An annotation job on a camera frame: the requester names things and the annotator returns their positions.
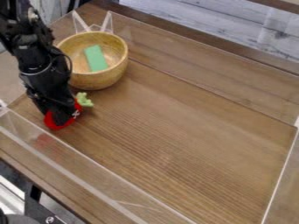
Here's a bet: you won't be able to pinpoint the green rectangular block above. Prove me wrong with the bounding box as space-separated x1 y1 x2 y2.
84 45 108 72

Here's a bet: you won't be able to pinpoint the clear acrylic tray wall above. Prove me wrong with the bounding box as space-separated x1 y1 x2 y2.
0 4 299 224

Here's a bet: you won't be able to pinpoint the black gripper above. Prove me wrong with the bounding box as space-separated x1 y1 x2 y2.
20 56 80 126

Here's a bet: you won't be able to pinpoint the wooden bowl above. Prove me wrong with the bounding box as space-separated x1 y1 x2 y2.
57 31 128 90

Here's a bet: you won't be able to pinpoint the red plush fruit green leaves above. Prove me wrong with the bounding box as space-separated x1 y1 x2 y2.
43 92 95 130

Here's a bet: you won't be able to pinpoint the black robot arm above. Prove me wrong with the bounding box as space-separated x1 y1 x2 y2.
0 0 81 130

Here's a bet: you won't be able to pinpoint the black table leg bracket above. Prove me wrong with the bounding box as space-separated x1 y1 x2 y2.
24 185 76 224

